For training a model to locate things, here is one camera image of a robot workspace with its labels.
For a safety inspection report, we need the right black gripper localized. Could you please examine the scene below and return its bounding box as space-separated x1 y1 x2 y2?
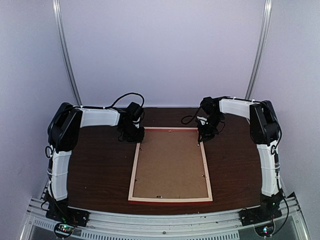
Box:
198 113 224 143

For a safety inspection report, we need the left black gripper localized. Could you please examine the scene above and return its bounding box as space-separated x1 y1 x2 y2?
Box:
121 123 145 143

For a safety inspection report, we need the brown cardboard backing board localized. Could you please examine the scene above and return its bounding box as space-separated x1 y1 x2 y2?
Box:
132 129 210 198

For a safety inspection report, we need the red wooden picture frame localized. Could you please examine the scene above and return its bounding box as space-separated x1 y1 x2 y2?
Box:
127 126 214 206

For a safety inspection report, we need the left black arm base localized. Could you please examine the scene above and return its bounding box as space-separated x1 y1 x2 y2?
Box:
45 197 90 227

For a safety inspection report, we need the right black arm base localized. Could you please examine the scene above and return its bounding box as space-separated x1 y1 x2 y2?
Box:
238 192 283 226

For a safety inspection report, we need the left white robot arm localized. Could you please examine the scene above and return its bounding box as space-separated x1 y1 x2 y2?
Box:
47 102 145 202

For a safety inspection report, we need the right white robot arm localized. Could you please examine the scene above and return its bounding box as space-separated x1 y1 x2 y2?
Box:
195 96 282 198

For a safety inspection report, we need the right circuit board with leds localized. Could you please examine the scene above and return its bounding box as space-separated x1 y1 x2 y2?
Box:
254 225 275 238

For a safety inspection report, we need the circuit board with leds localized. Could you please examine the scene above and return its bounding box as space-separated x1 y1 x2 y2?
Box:
53 222 75 238
254 225 275 238

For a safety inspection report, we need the left circuit board with leds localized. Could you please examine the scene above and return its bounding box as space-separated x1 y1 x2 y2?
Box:
53 222 75 238

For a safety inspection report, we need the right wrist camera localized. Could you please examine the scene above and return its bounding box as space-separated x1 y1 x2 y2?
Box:
196 116 207 126

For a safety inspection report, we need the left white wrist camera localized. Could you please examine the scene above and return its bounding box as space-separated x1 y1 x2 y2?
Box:
132 117 142 128

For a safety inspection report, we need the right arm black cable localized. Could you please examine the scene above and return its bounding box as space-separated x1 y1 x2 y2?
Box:
181 106 225 136

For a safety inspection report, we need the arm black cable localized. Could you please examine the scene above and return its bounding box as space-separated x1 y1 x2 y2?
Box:
181 106 225 136
99 92 146 111

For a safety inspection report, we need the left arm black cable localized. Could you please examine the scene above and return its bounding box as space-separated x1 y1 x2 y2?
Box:
99 92 146 111

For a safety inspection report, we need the front aluminium rail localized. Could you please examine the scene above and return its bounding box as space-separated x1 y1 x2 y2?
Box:
19 192 312 240

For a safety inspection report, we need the left aluminium corner post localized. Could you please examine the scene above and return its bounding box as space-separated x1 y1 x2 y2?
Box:
52 0 82 106

